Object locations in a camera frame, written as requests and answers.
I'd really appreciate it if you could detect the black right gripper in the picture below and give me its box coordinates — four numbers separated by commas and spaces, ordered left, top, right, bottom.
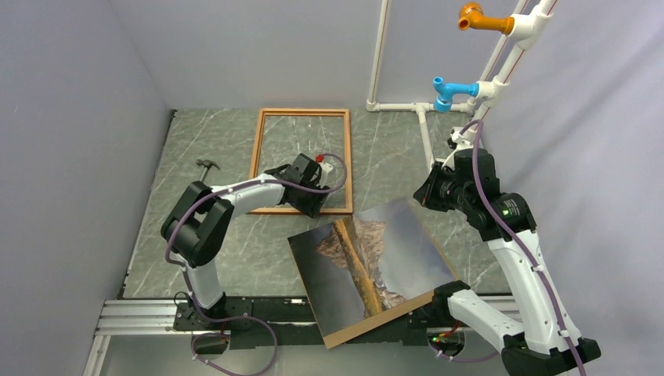
413, 161, 473, 212

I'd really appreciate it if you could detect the glossy mountain landscape photo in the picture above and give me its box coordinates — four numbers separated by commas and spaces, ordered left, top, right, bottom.
287, 198, 457, 349

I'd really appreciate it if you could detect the wooden picture frame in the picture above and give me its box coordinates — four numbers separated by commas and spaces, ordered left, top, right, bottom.
250, 108, 353, 215

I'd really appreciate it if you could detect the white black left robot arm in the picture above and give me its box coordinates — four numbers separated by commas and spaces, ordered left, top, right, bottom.
161, 153, 343, 329

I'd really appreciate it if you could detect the blue pipe elbow fitting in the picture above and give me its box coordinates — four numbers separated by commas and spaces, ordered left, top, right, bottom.
432, 77, 480, 113

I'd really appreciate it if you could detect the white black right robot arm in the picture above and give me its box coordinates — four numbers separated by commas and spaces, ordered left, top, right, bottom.
413, 148, 601, 375

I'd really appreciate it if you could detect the orange pipe elbow fitting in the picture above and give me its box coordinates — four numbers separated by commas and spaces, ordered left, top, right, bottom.
457, 2, 515, 35

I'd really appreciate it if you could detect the brown backing board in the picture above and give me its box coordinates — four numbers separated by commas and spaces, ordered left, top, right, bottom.
308, 222, 457, 349

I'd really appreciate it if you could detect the white PVC pipe rack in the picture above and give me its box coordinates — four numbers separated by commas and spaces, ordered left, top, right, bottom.
365, 1, 557, 166

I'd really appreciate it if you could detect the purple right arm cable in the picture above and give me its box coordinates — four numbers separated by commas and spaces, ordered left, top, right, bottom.
430, 119, 590, 376

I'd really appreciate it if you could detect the black handled claw hammer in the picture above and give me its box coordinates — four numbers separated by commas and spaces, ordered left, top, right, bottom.
195, 159, 220, 183

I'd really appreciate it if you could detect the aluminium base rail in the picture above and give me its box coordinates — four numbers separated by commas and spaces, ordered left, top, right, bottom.
82, 295, 520, 376

